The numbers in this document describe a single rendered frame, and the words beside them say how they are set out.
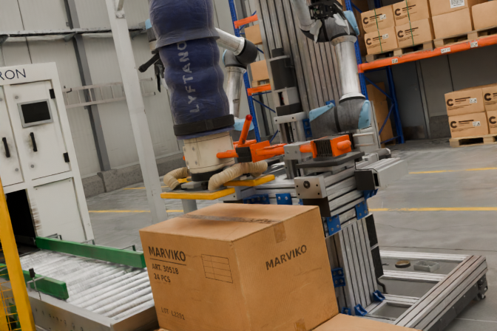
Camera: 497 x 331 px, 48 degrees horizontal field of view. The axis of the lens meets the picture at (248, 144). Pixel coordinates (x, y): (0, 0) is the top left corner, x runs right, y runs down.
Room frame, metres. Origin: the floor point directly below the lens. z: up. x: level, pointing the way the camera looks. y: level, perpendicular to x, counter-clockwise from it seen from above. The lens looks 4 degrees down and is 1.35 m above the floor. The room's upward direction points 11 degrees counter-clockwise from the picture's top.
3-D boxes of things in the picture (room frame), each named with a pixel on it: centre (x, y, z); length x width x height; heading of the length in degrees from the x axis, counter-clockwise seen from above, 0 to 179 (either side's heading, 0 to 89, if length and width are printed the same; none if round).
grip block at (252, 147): (1.85, -0.01, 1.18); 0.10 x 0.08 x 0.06; 129
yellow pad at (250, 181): (2.10, 0.07, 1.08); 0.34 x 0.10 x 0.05; 39
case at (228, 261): (2.04, 0.14, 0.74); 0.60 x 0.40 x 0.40; 40
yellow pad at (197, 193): (1.98, 0.22, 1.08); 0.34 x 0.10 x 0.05; 39
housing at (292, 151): (1.68, -0.15, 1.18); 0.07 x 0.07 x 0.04; 39
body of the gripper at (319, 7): (2.10, -0.37, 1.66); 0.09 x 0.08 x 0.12; 136
